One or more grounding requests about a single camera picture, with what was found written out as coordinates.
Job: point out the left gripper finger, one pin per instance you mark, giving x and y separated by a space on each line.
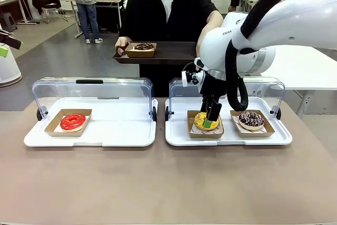
11 41
3 51

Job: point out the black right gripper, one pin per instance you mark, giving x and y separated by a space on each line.
213 86

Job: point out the yellow sprinkled donut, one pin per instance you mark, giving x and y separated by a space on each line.
198 123

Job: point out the kraft paper donut box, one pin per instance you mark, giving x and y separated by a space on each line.
139 53
205 135
252 134
52 127

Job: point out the brown serving tray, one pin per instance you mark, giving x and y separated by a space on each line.
173 51

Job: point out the chocolate donut orange sprinkles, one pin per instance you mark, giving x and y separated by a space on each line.
143 46

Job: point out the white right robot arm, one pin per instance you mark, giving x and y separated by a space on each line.
289 19

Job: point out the person's left forearm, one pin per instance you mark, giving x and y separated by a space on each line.
210 24

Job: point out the dark donut white pink sprinkles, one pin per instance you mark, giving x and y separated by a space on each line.
251 121

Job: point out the red glazed donut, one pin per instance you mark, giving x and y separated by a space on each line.
71 123

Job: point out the person in black shirt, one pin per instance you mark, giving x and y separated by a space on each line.
147 11

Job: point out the person's right hand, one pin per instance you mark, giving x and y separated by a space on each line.
121 43

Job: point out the small grey stool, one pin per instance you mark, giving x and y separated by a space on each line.
8 22

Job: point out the white display case base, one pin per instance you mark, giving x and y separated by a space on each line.
118 130
179 130

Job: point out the chair with black jacket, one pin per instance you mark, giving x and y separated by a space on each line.
47 1

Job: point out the white rectangular table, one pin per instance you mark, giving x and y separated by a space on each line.
302 72

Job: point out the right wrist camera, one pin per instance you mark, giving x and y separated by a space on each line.
184 78

